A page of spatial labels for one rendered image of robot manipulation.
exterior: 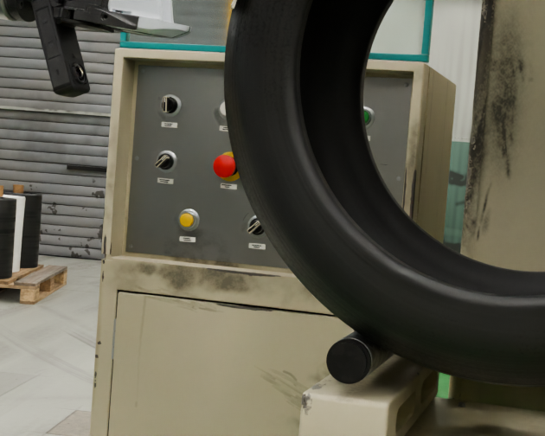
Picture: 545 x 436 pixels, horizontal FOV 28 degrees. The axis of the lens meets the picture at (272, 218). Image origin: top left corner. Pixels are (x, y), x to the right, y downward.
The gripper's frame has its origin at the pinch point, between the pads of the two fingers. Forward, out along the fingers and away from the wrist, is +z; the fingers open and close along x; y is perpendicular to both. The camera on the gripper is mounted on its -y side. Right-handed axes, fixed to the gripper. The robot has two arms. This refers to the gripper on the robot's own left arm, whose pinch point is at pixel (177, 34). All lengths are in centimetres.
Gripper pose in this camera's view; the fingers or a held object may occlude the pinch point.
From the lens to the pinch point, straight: 121.8
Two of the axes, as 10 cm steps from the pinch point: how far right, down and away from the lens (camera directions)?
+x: 2.9, -0.3, 9.6
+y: 1.8, -9.8, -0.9
